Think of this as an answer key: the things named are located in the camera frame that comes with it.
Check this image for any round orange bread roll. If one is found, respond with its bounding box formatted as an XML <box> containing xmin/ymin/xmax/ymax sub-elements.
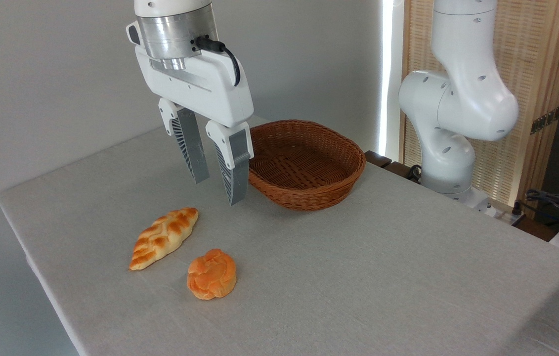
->
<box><xmin>186</xmin><ymin>248</ymin><xmax>237</xmax><ymax>301</ymax></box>

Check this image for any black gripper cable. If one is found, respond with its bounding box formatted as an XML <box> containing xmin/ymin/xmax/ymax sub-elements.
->
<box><xmin>191</xmin><ymin>35</ymin><xmax>242</xmax><ymax>88</ymax></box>

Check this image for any dark wooden block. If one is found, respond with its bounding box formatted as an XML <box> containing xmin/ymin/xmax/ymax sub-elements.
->
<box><xmin>364</xmin><ymin>150</ymin><xmax>421</xmax><ymax>184</ymax></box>

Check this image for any grey tablecloth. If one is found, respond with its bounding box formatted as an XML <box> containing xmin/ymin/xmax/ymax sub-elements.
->
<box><xmin>0</xmin><ymin>115</ymin><xmax>559</xmax><ymax>356</ymax></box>

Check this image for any brown wicker basket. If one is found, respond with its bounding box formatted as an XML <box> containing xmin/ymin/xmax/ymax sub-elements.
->
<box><xmin>247</xmin><ymin>119</ymin><xmax>367</xmax><ymax>212</ymax></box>

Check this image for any white power strip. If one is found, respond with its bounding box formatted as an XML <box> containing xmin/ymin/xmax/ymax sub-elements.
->
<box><xmin>494</xmin><ymin>200</ymin><xmax>527</xmax><ymax>226</ymax></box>

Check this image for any dark metal screen hinge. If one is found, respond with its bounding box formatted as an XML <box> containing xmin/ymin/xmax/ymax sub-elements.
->
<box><xmin>530</xmin><ymin>106</ymin><xmax>559</xmax><ymax>135</ymax></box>

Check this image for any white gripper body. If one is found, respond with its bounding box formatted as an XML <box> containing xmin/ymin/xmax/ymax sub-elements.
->
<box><xmin>133</xmin><ymin>42</ymin><xmax>255</xmax><ymax>129</ymax></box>

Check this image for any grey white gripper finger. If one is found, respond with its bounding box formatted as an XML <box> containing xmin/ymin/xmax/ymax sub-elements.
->
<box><xmin>158</xmin><ymin>97</ymin><xmax>210</xmax><ymax>185</ymax></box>
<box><xmin>205</xmin><ymin>120</ymin><xmax>255</xmax><ymax>207</ymax></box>

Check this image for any long braided bread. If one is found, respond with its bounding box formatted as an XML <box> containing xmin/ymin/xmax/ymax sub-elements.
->
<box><xmin>129</xmin><ymin>207</ymin><xmax>199</xmax><ymax>271</ymax></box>

